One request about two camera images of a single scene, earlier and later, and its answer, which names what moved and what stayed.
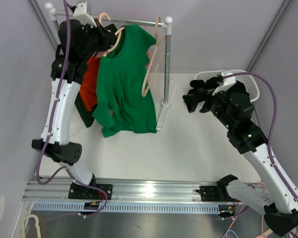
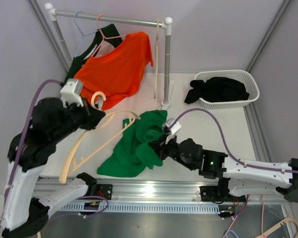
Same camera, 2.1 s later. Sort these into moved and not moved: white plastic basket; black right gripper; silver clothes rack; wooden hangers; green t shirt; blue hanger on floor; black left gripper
Moved: wooden hangers; green t shirt; black left gripper; black right gripper
Not moved: silver clothes rack; white plastic basket; blue hanger on floor
